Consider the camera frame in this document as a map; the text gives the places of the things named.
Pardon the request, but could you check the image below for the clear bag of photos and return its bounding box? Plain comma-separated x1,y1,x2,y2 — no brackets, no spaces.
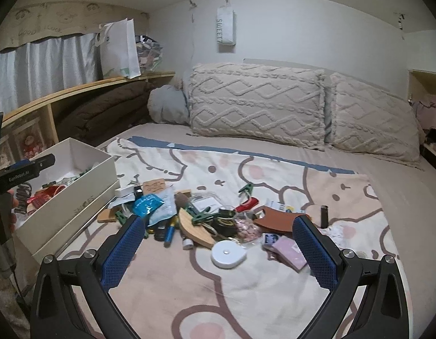
135,34,164,75

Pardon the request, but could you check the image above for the green clothes peg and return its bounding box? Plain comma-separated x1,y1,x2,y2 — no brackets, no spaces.
114,210,134,225

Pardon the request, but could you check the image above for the dark brown pouch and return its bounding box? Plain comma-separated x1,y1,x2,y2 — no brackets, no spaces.
174,191,192,210

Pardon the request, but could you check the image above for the bed with beige sheet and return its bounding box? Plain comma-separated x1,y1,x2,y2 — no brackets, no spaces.
94,122,436,339

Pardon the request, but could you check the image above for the black hair claw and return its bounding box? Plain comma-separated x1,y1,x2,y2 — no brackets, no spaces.
13,182,33,214

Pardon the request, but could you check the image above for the grey curtain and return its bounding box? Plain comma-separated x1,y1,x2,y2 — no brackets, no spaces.
0,32,103,114

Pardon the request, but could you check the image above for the brown folded blanket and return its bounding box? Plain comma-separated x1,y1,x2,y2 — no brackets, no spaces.
61,81,155,145

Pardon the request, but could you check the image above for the red pouch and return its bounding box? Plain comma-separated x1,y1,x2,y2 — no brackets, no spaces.
34,185,66,207

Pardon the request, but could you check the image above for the person's left hand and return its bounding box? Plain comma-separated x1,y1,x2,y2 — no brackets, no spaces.
8,189,20,234

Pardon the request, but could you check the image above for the pile of clothes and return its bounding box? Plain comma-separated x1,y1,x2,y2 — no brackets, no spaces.
411,99,436,131

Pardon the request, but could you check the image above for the clear bag of pink beads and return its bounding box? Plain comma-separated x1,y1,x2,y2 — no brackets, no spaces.
236,217,261,244

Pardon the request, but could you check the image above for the white speckled cloth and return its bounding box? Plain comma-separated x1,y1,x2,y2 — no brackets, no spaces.
326,226,346,248

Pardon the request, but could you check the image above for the beige printed valance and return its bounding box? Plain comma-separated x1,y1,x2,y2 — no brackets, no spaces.
0,2,150,57

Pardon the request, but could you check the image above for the beige textured pillow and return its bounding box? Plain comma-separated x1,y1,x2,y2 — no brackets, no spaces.
188,63,327,152
326,72,425,170

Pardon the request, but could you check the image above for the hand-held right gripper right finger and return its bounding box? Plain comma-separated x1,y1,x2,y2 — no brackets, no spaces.
292,215,411,339

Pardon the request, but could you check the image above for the white shopping bag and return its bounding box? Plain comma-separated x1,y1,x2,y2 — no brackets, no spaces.
95,18,141,80

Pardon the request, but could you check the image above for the white storage box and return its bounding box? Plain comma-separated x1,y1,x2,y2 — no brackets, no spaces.
11,138,120,265

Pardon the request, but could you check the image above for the red clip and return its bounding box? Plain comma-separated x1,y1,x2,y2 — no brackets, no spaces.
236,198,261,212

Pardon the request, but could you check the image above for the wooden bedside shelf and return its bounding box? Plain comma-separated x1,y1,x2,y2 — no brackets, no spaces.
0,71,176,170

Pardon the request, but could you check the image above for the clear plastic bag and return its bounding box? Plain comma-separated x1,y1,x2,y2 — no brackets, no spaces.
190,192,222,216

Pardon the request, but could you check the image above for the brown leather case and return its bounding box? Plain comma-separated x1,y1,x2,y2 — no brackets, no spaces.
252,207,310,235

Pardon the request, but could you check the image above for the wall hook with white cable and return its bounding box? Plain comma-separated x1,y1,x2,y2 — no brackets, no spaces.
189,0,197,64

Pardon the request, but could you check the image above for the wooden wall shelf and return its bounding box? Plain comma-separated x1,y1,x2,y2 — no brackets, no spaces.
408,69,436,170

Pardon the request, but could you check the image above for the small stuffed doll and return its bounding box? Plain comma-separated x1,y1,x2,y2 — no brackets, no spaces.
22,134,40,158

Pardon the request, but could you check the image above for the pale blue plastic packet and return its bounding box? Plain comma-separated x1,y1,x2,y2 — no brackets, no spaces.
147,187,178,227

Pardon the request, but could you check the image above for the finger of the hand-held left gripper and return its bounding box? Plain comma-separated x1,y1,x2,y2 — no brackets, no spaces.
29,153,57,177
4,160,33,171

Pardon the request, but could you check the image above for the white round tape measure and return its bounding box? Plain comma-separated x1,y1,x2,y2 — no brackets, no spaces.
211,240,247,268

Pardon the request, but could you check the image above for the purple notebook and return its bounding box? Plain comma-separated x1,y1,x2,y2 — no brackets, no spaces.
271,235,308,272

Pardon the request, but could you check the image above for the grey cushion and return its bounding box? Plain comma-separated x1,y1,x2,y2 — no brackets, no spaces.
147,85,190,125

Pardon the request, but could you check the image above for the printed cartoon blanket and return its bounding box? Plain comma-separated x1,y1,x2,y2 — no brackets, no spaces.
57,136,400,339

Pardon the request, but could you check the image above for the curved wooden piece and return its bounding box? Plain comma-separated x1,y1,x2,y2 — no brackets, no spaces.
177,208,217,249

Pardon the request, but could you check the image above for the brown cardboard tag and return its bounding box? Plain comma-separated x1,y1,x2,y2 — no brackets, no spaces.
142,179,166,195

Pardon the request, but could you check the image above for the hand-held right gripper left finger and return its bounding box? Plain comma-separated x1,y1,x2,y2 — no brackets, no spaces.
29,215,148,339

